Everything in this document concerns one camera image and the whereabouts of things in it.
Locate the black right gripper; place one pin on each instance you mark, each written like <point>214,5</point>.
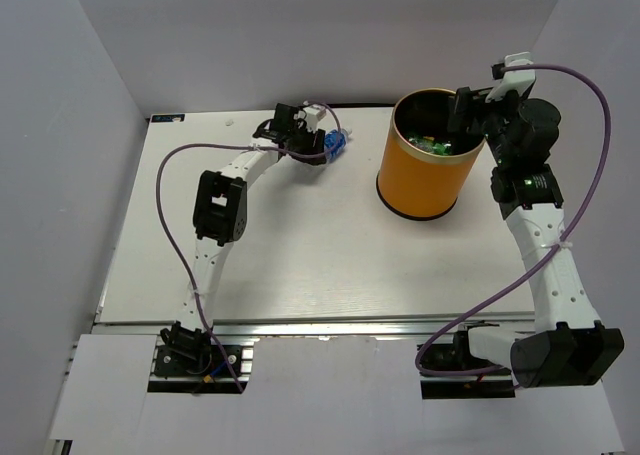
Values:
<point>466,102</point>

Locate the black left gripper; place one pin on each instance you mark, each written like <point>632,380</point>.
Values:
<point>319,140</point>

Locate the clear bottle blue label white cap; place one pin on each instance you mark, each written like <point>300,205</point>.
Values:
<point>335,142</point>

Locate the green plastic bottle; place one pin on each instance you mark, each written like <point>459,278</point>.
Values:
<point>430,144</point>

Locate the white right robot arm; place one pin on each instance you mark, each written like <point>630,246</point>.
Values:
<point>570,346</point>

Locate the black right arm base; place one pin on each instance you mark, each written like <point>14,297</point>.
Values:
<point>457,375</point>

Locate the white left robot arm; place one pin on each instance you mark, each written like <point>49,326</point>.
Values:
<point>220,213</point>

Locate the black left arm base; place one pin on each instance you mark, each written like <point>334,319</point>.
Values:
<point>189,362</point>

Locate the orange cylindrical bin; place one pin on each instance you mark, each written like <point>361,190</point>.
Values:
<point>414,184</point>

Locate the blue sticker on table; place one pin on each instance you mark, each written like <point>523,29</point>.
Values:
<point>167,118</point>

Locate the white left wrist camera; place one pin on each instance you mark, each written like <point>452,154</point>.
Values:
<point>310,115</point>

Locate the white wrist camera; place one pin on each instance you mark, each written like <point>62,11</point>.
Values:
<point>310,115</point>
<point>513,73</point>

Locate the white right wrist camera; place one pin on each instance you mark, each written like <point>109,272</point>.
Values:
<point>513,73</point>

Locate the aluminium table frame rail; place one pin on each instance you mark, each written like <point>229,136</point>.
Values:
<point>321,255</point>

